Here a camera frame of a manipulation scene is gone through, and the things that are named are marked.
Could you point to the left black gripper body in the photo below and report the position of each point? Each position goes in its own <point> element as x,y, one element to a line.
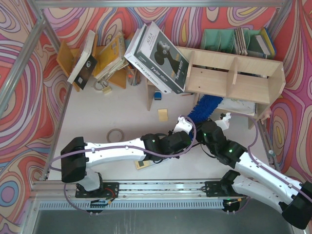
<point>185,137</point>

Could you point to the blue microfiber duster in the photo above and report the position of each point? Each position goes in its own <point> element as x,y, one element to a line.
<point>204,108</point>

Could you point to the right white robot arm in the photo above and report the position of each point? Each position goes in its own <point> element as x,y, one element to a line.
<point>251,177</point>

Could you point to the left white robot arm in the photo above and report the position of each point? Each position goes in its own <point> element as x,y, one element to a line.
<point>79,157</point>

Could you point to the light wooden bookshelf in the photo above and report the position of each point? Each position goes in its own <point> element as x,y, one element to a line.
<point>234,76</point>

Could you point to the yellow sticky note pad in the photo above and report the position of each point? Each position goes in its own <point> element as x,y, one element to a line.
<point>163,114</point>

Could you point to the yellow blue calculator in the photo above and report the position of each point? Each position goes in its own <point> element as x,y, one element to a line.
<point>142,164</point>

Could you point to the blue pencil sharpener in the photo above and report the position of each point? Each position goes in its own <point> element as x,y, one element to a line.
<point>157,96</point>

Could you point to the clear tape roll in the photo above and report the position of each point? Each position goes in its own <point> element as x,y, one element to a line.
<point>115,135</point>

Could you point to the spiral notebook with drawings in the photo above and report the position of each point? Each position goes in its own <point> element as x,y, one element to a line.
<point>238,106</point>

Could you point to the pencil cup with pencils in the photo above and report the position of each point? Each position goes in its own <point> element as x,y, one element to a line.
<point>133,77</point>

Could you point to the black white Twins story book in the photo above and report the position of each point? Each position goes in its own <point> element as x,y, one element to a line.
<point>160,56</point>

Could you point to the white Cioklade book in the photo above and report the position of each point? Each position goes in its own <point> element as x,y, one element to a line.
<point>130,56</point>

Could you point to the yellow worn book stack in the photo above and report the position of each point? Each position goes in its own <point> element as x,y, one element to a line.
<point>111,58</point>

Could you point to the green plastic desk organizer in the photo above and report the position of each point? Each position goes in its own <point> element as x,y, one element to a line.
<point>235,41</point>

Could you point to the black white paperback book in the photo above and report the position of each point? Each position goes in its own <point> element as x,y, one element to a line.
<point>84,62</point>

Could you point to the blue grey book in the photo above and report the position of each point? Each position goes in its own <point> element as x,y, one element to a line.
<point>268,41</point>

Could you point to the orange wooden book stand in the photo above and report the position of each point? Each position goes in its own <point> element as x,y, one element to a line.
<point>65,59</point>

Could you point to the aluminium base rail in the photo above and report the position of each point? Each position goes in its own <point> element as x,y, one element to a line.
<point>128,188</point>

